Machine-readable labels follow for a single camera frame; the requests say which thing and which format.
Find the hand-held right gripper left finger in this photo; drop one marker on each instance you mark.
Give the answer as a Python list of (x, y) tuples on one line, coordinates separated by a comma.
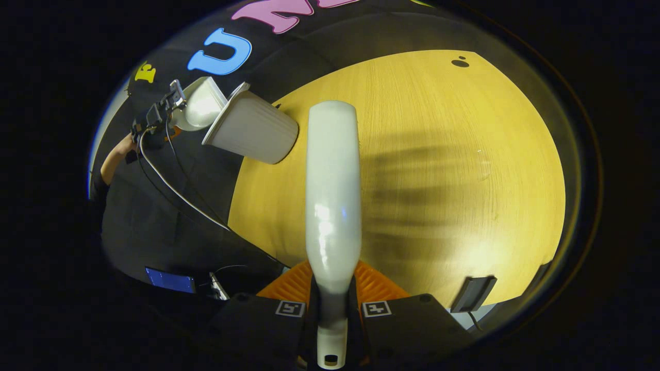
[(258, 330)]

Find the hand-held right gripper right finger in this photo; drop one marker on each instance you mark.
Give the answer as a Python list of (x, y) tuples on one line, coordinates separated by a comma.
[(407, 330)]

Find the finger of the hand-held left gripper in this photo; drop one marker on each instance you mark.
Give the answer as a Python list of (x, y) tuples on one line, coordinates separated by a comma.
[(173, 133), (178, 95)]

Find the grey plastic dustpan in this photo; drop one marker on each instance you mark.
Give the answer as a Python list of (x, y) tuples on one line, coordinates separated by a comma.
[(201, 105)]

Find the white ribbed garbage bin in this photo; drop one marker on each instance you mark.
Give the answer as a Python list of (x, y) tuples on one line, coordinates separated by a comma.
[(252, 129)]

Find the small grey broom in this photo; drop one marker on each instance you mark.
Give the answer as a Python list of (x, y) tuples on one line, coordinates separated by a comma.
[(332, 196)]

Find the wooden desktop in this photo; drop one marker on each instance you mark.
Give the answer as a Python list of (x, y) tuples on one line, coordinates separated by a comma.
[(438, 180)]

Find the dark flat device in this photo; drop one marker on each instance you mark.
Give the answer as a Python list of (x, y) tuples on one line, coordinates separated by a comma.
[(472, 293)]

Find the person's black clothing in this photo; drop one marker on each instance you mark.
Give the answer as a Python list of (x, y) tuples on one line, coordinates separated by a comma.
[(154, 226)]

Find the blue screen device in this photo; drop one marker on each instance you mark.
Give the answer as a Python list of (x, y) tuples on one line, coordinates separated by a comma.
[(170, 281)]

